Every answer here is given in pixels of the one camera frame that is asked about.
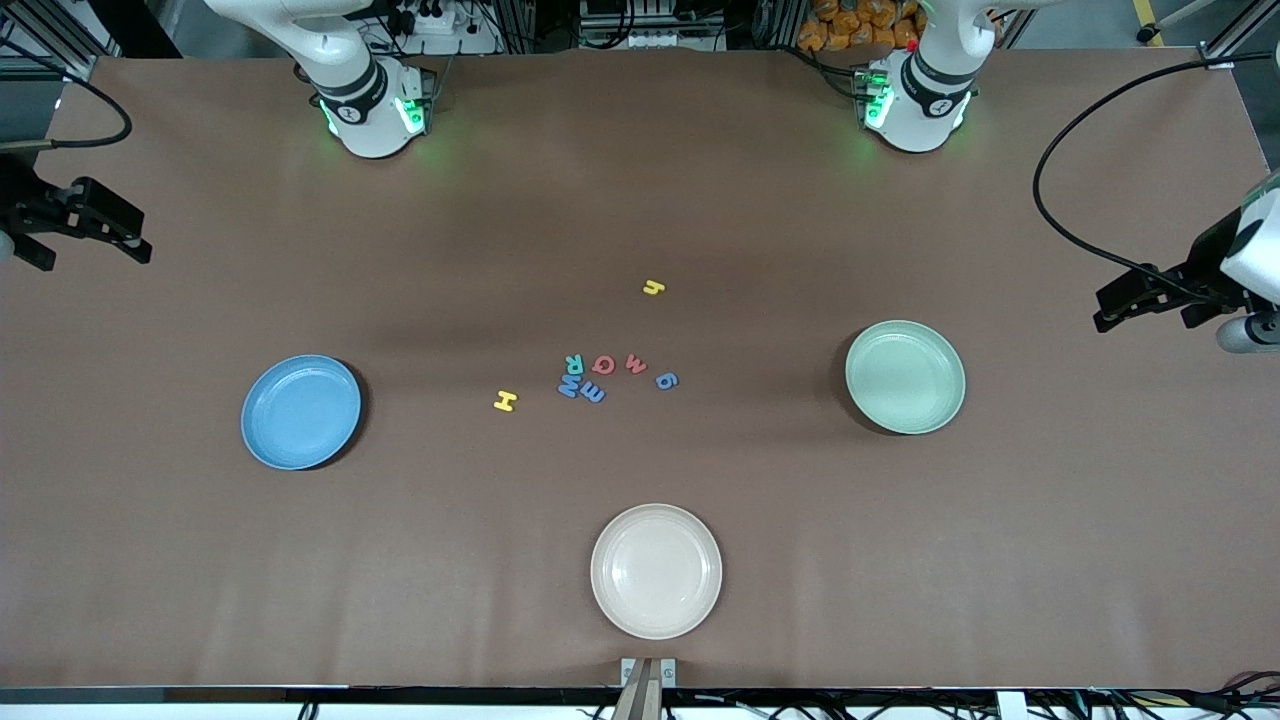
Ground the green plate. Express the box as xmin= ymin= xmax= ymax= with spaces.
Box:
xmin=844 ymin=319 xmax=968 ymax=436

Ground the blue plate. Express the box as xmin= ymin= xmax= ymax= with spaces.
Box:
xmin=240 ymin=354 xmax=363 ymax=472

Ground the beige plate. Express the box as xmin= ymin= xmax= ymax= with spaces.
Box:
xmin=589 ymin=503 xmax=724 ymax=641

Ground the orange mesh bag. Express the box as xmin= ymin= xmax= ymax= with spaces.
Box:
xmin=797 ymin=0 xmax=926 ymax=53

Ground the white power strip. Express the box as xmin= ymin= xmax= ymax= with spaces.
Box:
xmin=385 ymin=0 xmax=501 ymax=56

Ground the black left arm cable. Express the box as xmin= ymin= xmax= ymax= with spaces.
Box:
xmin=1033 ymin=52 xmax=1280 ymax=301

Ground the aluminium frame profile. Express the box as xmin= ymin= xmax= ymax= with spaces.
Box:
xmin=1200 ymin=0 xmax=1280 ymax=69
xmin=0 ymin=0 xmax=121 ymax=76

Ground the black cable bundle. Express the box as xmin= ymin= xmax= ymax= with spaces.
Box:
xmin=1060 ymin=672 xmax=1280 ymax=720

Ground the metal table edge bracket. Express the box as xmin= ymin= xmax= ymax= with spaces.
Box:
xmin=620 ymin=657 xmax=678 ymax=720

